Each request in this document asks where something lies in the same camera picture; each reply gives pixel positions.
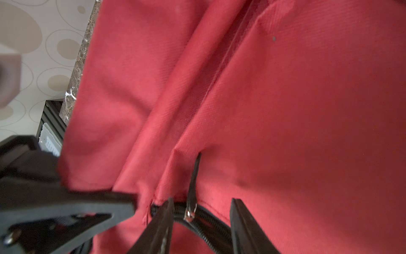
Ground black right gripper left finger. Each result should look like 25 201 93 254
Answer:
127 198 174 254

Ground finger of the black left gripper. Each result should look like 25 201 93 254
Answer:
1 135 136 254

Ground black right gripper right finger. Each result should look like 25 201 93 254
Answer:
230 199 280 254

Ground red backpack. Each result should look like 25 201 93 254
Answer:
59 1 406 254

